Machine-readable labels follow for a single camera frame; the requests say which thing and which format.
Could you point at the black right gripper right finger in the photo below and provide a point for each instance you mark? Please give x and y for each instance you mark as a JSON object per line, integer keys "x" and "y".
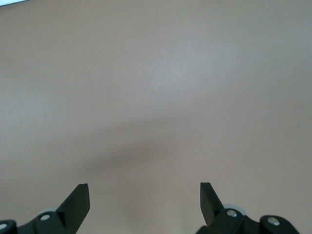
{"x": 209, "y": 207}

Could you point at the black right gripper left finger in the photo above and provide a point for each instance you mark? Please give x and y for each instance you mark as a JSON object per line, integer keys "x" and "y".
{"x": 73, "y": 209}

